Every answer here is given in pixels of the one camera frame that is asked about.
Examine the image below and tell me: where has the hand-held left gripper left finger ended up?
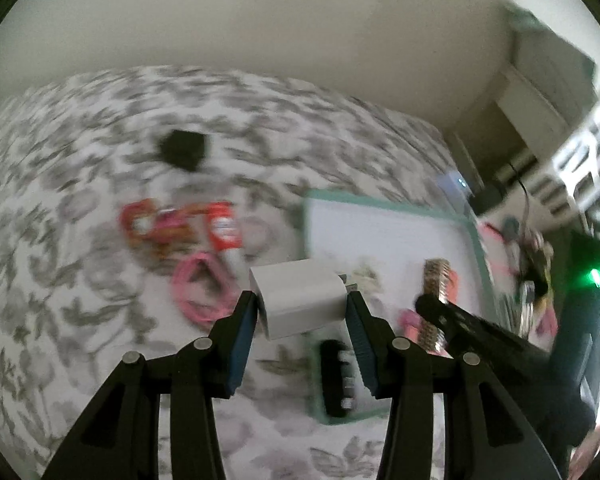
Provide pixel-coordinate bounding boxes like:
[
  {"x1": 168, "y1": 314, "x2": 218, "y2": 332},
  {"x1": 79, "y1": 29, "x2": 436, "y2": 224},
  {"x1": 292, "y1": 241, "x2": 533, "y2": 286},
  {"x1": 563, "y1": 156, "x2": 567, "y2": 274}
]
[{"x1": 40, "y1": 290, "x2": 258, "y2": 480}]

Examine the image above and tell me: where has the pink plastic tube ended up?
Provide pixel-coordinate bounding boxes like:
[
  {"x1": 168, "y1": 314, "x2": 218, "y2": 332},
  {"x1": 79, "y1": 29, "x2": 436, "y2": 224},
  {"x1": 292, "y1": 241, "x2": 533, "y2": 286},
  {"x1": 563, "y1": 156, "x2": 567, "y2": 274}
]
[{"x1": 399, "y1": 308, "x2": 423, "y2": 341}]

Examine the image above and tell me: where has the red and white toothpaste tube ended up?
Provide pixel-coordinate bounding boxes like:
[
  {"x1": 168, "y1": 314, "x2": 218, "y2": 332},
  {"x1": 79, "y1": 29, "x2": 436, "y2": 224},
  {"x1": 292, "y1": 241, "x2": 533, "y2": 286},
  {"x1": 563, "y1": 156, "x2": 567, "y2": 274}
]
[{"x1": 205, "y1": 201, "x2": 246, "y2": 268}]

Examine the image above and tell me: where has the white shelf unit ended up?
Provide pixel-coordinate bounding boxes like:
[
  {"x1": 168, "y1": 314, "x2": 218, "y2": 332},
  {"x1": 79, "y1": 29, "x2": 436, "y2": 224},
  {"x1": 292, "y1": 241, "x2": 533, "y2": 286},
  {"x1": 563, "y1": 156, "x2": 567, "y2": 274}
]
[{"x1": 495, "y1": 2, "x2": 600, "y2": 221}]

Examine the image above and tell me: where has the teal tray white inside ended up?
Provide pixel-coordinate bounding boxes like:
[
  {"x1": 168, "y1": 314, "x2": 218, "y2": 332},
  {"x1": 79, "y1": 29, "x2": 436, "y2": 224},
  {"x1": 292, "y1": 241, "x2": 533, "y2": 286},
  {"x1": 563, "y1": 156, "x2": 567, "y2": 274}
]
[{"x1": 301, "y1": 189, "x2": 501, "y2": 426}]

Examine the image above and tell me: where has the black power adapter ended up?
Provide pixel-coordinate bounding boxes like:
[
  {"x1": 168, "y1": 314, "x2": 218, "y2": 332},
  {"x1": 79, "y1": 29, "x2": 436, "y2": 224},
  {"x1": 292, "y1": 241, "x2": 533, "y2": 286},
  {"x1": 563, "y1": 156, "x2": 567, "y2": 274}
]
[{"x1": 157, "y1": 130, "x2": 211, "y2": 171}]

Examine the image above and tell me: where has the pile of assorted small things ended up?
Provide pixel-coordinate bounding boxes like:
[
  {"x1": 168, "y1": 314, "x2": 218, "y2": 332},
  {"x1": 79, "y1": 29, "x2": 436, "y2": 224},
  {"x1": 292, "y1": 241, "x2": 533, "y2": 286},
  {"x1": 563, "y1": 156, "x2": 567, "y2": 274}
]
[{"x1": 480, "y1": 210, "x2": 561, "y2": 341}]

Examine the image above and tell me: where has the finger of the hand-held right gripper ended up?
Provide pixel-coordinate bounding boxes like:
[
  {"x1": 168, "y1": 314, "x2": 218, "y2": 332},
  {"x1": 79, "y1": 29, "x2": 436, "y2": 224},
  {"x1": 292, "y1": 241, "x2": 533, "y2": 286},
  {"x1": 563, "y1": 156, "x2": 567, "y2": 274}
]
[{"x1": 414, "y1": 294, "x2": 551, "y2": 381}]

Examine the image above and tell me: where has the white charger plug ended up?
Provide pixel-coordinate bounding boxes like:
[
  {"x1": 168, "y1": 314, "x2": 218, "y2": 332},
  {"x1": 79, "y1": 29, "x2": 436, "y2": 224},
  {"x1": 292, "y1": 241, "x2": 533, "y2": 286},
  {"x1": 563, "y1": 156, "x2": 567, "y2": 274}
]
[{"x1": 249, "y1": 258, "x2": 358, "y2": 341}]

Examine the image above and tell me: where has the floral grey and white blanket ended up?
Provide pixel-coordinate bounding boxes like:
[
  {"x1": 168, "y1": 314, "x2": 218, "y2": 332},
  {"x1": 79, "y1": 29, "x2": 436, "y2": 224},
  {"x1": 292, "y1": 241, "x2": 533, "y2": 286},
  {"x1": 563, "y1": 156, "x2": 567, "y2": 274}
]
[{"x1": 0, "y1": 65, "x2": 481, "y2": 480}]

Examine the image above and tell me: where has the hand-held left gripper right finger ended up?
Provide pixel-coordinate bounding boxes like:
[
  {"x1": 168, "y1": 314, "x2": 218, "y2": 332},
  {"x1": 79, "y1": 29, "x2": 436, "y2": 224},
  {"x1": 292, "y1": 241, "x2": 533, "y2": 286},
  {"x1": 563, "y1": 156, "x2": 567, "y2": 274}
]
[{"x1": 345, "y1": 292, "x2": 566, "y2": 480}]

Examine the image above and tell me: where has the white device with lights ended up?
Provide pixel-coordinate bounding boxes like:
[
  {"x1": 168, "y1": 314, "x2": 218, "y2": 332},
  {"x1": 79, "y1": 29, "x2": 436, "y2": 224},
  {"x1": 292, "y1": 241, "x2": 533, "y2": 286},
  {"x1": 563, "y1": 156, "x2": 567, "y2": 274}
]
[{"x1": 437, "y1": 170, "x2": 476, "y2": 211}]

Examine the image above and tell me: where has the pink coiled cable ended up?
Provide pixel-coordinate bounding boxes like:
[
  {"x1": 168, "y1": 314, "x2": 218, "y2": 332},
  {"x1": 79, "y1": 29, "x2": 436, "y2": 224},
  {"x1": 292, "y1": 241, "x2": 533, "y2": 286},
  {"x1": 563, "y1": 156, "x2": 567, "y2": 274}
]
[{"x1": 172, "y1": 252, "x2": 241, "y2": 328}]

